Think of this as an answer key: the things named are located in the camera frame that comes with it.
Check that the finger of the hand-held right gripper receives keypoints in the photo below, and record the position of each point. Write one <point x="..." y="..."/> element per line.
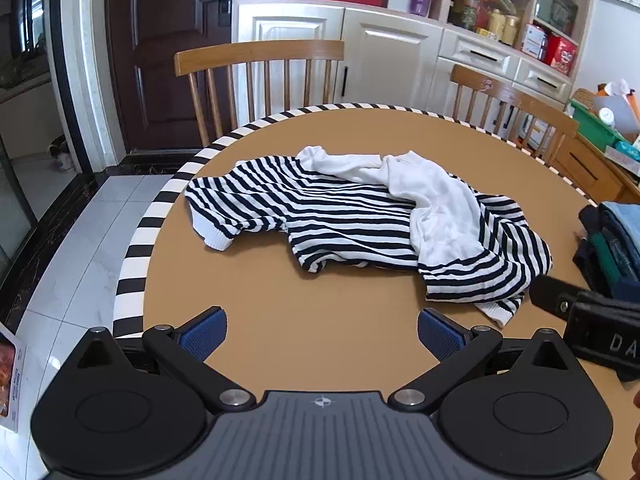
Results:
<point x="552" y="296"/>

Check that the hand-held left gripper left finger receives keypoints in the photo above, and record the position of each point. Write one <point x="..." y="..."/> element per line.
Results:
<point x="205" y="332"/>

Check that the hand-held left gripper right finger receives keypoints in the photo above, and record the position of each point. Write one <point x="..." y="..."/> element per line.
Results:
<point x="440" y="337"/>

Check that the navy white striped shirt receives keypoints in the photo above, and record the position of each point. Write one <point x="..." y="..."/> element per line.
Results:
<point x="350" y="210"/>

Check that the stack of folded clothes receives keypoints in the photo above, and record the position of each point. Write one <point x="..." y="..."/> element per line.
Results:
<point x="615" y="250"/>

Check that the wooden sideboard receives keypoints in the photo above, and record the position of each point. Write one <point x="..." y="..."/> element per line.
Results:
<point x="595" y="175"/>

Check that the teal box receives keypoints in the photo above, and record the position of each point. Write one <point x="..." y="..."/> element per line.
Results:
<point x="625" y="152"/>

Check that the green plastic basket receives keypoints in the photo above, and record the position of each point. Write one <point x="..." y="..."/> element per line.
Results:
<point x="595" y="127"/>

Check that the white plastic bottle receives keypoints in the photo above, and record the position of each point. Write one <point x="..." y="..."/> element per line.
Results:
<point x="606" y="117"/>

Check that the printed packet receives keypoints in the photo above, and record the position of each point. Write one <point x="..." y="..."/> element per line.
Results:
<point x="9" y="375"/>

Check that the wooden spindle chair with sticker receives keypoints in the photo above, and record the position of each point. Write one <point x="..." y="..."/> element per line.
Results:
<point x="505" y="95"/>

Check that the red tin box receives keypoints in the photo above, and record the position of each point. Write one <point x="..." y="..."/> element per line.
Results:
<point x="561" y="56"/>

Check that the gold tins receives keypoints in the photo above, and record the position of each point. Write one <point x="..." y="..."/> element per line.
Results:
<point x="502" y="27"/>

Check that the dark brown wooden door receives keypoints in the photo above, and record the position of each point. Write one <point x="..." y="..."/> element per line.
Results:
<point x="160" y="60"/>

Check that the plain wooden spindle chair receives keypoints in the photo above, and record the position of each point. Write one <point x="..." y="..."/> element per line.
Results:
<point x="260" y="55"/>

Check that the dark glass jar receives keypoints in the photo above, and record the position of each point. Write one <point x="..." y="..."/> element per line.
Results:
<point x="462" y="5"/>

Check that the white cabinet with shelves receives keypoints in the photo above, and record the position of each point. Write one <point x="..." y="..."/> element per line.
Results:
<point x="285" y="35"/>

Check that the dark framed window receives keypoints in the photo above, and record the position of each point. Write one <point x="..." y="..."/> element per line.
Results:
<point x="30" y="10"/>

